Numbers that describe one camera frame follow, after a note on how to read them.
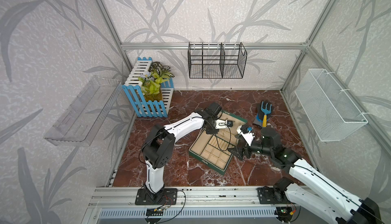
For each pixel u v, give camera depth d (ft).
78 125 2.10
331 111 2.10
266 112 3.45
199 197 2.46
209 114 2.30
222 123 2.53
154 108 3.23
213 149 2.77
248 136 2.11
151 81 2.92
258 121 3.34
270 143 1.90
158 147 1.58
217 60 3.43
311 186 1.59
